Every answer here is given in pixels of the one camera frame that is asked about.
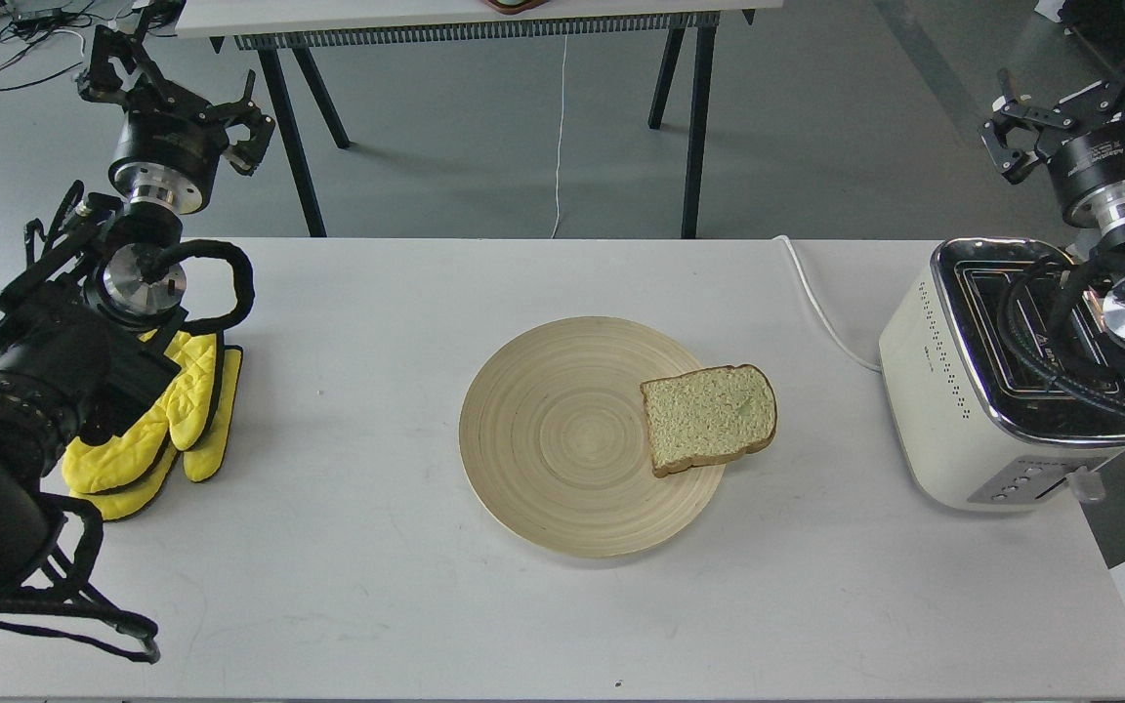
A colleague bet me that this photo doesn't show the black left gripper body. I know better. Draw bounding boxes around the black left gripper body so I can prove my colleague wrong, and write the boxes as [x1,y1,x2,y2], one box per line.
[108,107,230,217]

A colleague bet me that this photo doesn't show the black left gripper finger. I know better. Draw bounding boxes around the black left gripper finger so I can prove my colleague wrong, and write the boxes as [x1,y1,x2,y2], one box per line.
[199,67,276,177]
[77,25,194,116]

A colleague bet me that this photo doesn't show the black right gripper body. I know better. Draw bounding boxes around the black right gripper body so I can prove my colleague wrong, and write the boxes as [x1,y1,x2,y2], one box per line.
[1037,92,1125,228]

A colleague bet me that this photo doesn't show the slice of white bread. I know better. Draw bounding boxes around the slice of white bread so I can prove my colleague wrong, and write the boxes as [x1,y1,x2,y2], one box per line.
[640,364,779,477]

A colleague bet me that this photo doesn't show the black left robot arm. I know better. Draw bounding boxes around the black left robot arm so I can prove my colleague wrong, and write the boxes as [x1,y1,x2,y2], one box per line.
[0,9,275,663]

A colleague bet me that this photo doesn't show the cream white toaster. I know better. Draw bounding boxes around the cream white toaster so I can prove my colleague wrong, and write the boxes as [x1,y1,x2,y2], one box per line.
[879,237,1125,513]

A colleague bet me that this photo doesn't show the white background table black legs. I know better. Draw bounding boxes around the white background table black legs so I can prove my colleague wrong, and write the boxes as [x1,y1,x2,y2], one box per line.
[176,1,767,240]

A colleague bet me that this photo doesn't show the yellow oven mitt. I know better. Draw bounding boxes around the yellow oven mitt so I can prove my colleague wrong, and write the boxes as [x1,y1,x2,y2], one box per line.
[60,332,225,495]

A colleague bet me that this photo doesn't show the brown object on background table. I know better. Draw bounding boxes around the brown object on background table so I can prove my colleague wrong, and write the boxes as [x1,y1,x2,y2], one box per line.
[482,0,548,15]

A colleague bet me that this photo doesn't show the yellow quilted pot holder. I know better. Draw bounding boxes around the yellow quilted pot holder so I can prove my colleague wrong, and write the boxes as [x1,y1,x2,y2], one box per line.
[60,337,244,521]

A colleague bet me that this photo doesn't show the round bamboo plate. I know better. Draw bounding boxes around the round bamboo plate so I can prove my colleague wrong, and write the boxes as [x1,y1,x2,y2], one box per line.
[457,316,725,558]

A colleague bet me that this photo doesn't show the black cables on floor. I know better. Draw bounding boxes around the black cables on floor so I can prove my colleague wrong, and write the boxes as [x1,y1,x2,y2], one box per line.
[0,0,134,94]

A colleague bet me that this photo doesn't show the white toaster power cable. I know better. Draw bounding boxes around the white toaster power cable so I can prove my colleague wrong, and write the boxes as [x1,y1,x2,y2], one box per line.
[774,235,882,373]

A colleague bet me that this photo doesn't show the thin white hanging cable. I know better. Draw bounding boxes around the thin white hanging cable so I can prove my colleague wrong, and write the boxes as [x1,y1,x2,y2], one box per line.
[550,37,568,240]

